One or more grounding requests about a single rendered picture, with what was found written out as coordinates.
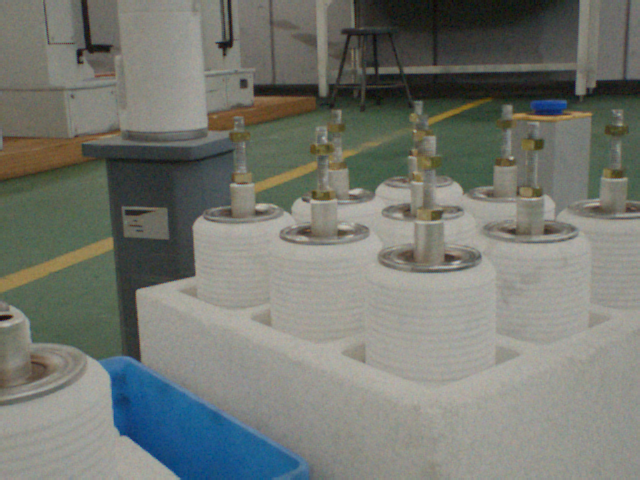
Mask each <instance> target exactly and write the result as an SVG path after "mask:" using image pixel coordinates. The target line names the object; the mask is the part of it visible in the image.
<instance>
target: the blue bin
mask: <svg viewBox="0 0 640 480"><path fill-rule="evenodd" d="M96 362H98V363H99V364H101V365H102V367H103V368H104V369H105V370H106V371H107V372H108V374H109V376H110V380H111V383H110V386H111V390H112V394H111V398H112V402H113V403H112V408H113V418H114V424H113V426H115V427H116V428H117V429H118V432H119V434H120V437H128V438H129V439H130V440H132V441H133V442H134V443H135V444H137V445H138V446H139V447H140V448H142V449H143V450H144V451H146V452H147V453H148V454H149V455H151V456H152V457H153V458H156V459H157V460H158V461H159V462H161V463H162V464H163V465H164V466H166V467H167V468H168V469H170V470H171V471H172V472H173V473H174V474H175V475H176V476H178V478H179V479H180V480H309V464H308V462H307V461H306V460H305V459H304V458H303V457H301V456H299V455H298V454H296V453H294V452H293V451H291V450H289V449H287V448H286V447H284V446H282V445H281V444H279V443H277V442H275V441H274V440H271V439H269V438H268V437H266V436H264V435H262V434H261V433H259V432H257V431H256V430H254V429H252V428H251V427H249V426H247V424H245V423H244V422H242V421H240V420H239V419H237V418H235V417H233V416H232V415H230V414H228V413H227V412H225V411H223V410H221V409H220V408H217V407H215V406H214V405H212V404H210V403H208V402H207V401H205V400H203V399H202V398H200V397H198V396H197V395H195V394H193V393H191V392H190V391H188V390H186V389H185V388H183V387H181V386H179V385H178V384H176V383H174V382H173V381H171V380H168V379H166V378H165V377H163V376H161V375H160V374H158V373H156V372H154V371H153V370H151V369H149V368H148V367H146V366H144V365H143V364H141V363H139V362H137V361H136V360H134V359H132V357H130V358H128V356H126V357H113V358H109V359H105V360H101V361H96Z"/></svg>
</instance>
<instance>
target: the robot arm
mask: <svg viewBox="0 0 640 480"><path fill-rule="evenodd" d="M117 10H118V22H119V34H120V42H121V49H122V55H120V56H117V57H115V58H114V64H115V66H116V80H117V92H118V104H119V117H120V129H121V139H130V140H135V141H159V142H177V141H188V140H196V139H202V138H207V137H208V129H207V117H206V97H205V80H204V63H203V45H202V28H201V13H200V0H117Z"/></svg>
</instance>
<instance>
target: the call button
mask: <svg viewBox="0 0 640 480"><path fill-rule="evenodd" d="M564 108H567V102H566V101H565V100H535V101H532V102H531V109H533V110H534V115H557V114H562V113H563V109H564Z"/></svg>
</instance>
